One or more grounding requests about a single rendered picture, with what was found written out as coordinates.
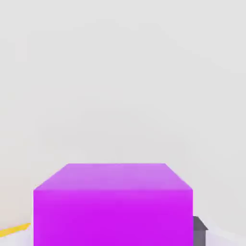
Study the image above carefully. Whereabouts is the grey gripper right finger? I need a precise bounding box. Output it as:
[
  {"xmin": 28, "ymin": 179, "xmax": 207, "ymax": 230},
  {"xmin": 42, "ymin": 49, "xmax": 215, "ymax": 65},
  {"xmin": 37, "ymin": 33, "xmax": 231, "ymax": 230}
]
[{"xmin": 193, "ymin": 216, "xmax": 246, "ymax": 246}]

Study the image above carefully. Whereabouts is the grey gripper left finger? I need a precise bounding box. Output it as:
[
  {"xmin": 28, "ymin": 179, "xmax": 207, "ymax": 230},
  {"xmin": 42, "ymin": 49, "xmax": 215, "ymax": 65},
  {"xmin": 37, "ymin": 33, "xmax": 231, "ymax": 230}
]
[{"xmin": 0, "ymin": 189, "xmax": 34, "ymax": 246}]

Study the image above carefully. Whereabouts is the small yellow cube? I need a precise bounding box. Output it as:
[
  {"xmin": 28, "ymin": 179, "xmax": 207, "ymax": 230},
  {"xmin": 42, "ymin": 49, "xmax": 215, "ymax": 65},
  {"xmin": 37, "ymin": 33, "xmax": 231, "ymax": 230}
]
[{"xmin": 0, "ymin": 222, "xmax": 32, "ymax": 238}]

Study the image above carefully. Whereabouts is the small purple cube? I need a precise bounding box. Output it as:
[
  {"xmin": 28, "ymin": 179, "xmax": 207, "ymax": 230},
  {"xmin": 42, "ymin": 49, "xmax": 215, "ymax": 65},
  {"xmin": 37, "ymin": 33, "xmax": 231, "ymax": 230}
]
[{"xmin": 33, "ymin": 163, "xmax": 194, "ymax": 246}]

